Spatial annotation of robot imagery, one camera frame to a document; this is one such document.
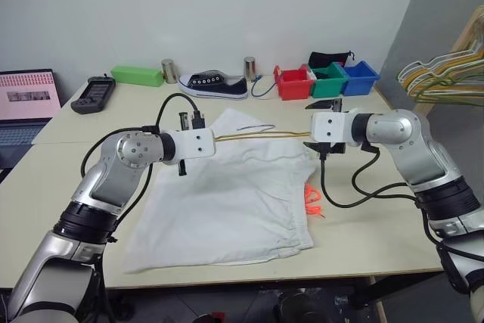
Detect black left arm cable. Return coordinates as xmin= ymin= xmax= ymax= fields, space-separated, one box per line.
xmin=80 ymin=93 xmax=207 ymax=222

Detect white shorts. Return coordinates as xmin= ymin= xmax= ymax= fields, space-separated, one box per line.
xmin=123 ymin=107 xmax=319 ymax=275

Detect green rectangular box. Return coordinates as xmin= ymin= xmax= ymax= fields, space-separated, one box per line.
xmin=110 ymin=65 xmax=165 ymax=88

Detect green wire hanger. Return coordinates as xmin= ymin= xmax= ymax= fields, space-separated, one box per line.
xmin=409 ymin=84 xmax=484 ymax=107

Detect bundle of clothes hangers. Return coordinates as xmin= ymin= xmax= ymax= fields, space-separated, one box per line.
xmin=405 ymin=50 xmax=484 ymax=99

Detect wooden hanger rack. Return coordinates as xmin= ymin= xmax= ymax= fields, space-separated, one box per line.
xmin=413 ymin=5 xmax=484 ymax=116

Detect blue cable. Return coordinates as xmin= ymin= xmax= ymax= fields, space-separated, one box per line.
xmin=250 ymin=74 xmax=280 ymax=98

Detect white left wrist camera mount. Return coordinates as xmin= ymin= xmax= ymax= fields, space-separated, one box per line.
xmin=163 ymin=127 xmax=218 ymax=167

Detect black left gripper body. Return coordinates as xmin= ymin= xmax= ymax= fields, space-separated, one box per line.
xmin=178 ymin=111 xmax=191 ymax=177

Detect silver metal cylinder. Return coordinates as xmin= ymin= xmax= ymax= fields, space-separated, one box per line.
xmin=160 ymin=58 xmax=179 ymax=84
xmin=243 ymin=56 xmax=259 ymax=83

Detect black drawstring pouch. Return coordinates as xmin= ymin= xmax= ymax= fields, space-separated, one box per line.
xmin=307 ymin=50 xmax=357 ymax=70

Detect green plastic bin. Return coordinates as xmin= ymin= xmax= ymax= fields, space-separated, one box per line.
xmin=309 ymin=62 xmax=349 ymax=98

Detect black white canvas sneaker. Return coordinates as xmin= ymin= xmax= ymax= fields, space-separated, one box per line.
xmin=177 ymin=70 xmax=250 ymax=101

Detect white wire hanger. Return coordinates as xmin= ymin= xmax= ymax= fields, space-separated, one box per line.
xmin=396 ymin=48 xmax=484 ymax=86

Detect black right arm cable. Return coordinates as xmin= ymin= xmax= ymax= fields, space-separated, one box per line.
xmin=319 ymin=143 xmax=473 ymax=296

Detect red plastic bin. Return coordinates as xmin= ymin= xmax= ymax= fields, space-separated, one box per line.
xmin=273 ymin=64 xmax=316 ymax=101

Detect dark rounded shape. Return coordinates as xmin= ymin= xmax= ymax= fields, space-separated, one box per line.
xmin=277 ymin=288 xmax=332 ymax=323

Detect black handheld controller device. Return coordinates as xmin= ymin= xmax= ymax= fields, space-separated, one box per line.
xmin=70 ymin=75 xmax=116 ymax=115

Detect yellow wire hanger silver hook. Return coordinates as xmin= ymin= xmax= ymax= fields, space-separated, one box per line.
xmin=214 ymin=123 xmax=313 ymax=143

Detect open laptop pink screen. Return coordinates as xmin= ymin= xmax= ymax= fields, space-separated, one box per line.
xmin=0 ymin=69 xmax=64 ymax=168

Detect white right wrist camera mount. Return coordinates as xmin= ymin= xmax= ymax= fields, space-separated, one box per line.
xmin=309 ymin=110 xmax=357 ymax=144

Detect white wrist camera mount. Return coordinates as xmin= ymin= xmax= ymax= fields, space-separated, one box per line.
xmin=309 ymin=110 xmax=357 ymax=144
xmin=163 ymin=127 xmax=218 ymax=167

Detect table leg with black bracket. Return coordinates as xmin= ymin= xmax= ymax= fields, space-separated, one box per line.
xmin=349 ymin=275 xmax=389 ymax=323

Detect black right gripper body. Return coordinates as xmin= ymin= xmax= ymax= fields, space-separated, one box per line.
xmin=320 ymin=98 xmax=346 ymax=157

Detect blue plastic bin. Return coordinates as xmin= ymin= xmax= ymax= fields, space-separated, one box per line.
xmin=341 ymin=60 xmax=380 ymax=96

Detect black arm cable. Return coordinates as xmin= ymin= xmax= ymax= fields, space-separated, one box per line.
xmin=319 ymin=143 xmax=473 ymax=296
xmin=80 ymin=93 xmax=207 ymax=222

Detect orange drawstring cord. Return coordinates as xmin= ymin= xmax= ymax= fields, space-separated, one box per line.
xmin=303 ymin=182 xmax=327 ymax=220

